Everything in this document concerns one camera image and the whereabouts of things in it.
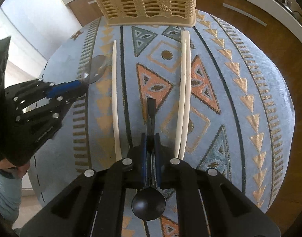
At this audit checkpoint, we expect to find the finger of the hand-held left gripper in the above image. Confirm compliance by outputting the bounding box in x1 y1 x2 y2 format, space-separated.
5 78 89 102
15 92 87 144

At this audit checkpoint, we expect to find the wooden chopstick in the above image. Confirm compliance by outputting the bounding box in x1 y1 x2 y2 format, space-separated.
112 40 122 160
179 31 192 160

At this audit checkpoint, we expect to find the patterned blue table cloth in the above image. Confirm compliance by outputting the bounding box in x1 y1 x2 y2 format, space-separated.
27 8 296 237

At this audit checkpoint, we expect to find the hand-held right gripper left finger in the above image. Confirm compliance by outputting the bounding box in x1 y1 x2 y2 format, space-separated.
19 133 148 237

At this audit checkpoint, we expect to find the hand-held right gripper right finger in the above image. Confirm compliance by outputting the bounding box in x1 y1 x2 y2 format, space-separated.
154 133 282 237

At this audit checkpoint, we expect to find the metal spoon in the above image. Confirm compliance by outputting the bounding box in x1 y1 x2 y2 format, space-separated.
82 55 108 85

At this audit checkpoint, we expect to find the yellow plastic utensil basket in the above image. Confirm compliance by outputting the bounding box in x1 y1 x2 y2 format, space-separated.
85 0 198 28

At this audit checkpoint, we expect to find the white chopstick pair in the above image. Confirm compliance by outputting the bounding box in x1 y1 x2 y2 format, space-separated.
174 31 187 159

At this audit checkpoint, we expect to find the person's left hand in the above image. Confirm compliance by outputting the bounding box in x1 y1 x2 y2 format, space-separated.
0 159 31 180

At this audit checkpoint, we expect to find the black spoon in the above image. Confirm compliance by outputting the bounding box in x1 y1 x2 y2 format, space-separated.
131 98 166 222

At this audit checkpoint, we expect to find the person's left forearm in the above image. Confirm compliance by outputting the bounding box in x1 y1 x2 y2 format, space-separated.
0 166 23 229

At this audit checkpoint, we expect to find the white kitchen countertop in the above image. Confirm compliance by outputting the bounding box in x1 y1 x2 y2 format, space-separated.
197 0 302 41

